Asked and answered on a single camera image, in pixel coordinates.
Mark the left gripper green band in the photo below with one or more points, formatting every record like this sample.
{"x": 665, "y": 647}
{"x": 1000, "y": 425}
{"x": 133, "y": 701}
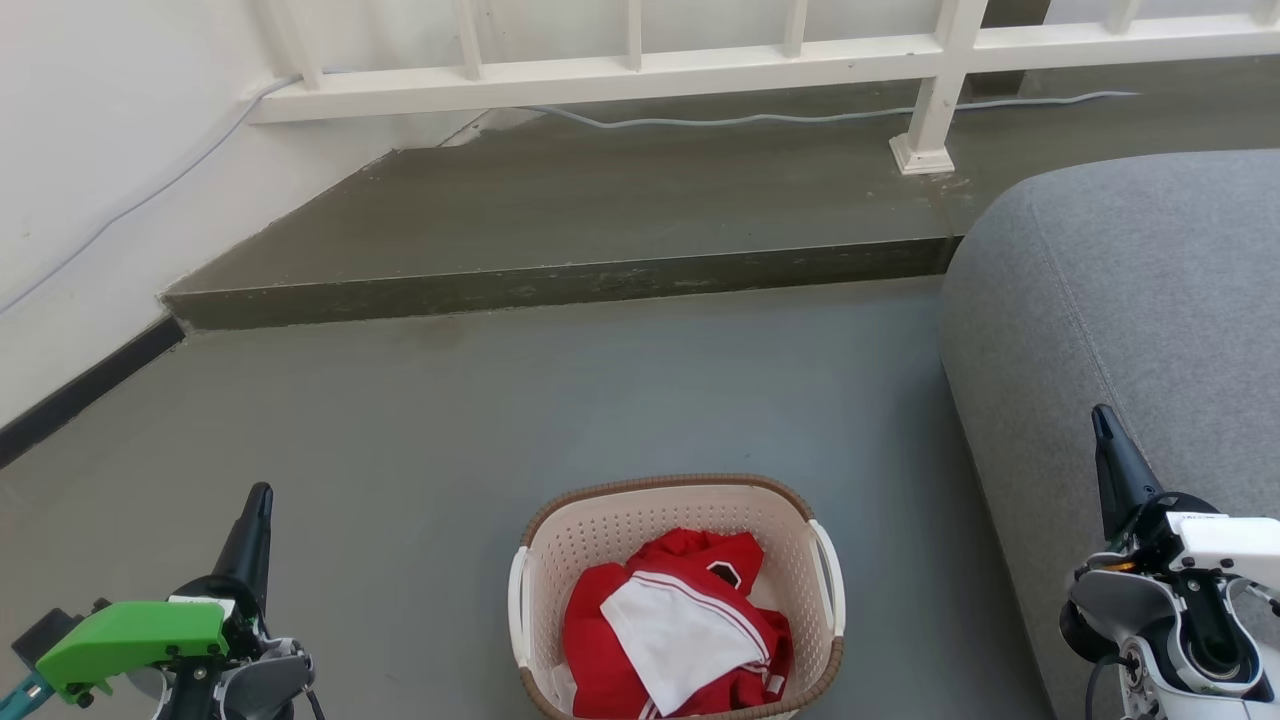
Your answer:
{"x": 130, "y": 635}

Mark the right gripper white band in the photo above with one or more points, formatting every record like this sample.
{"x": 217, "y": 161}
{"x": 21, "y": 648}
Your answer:
{"x": 1225, "y": 548}

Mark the beige perforated plastic laundry basket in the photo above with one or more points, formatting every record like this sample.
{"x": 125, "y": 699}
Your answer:
{"x": 640, "y": 520}

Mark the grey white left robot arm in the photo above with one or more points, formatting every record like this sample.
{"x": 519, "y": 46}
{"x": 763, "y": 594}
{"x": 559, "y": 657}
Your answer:
{"x": 260, "y": 685}

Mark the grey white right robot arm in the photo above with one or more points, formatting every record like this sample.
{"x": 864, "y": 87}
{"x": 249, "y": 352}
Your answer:
{"x": 1160, "y": 692}

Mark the grey fabric sofa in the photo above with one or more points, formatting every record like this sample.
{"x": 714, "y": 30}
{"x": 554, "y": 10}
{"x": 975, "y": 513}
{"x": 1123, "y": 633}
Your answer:
{"x": 1150, "y": 300}

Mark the black skirting board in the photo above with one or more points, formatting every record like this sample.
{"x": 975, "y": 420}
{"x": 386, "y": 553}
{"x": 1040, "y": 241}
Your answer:
{"x": 90, "y": 390}

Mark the red and white garment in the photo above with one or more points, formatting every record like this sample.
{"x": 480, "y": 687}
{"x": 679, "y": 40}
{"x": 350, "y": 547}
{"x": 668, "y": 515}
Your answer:
{"x": 600, "y": 640}

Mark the white wooden railing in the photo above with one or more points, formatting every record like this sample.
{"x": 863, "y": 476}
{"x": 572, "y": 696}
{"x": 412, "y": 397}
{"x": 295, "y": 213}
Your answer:
{"x": 600, "y": 75}

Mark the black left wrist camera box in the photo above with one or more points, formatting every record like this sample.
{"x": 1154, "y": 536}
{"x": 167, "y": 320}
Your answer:
{"x": 45, "y": 630}

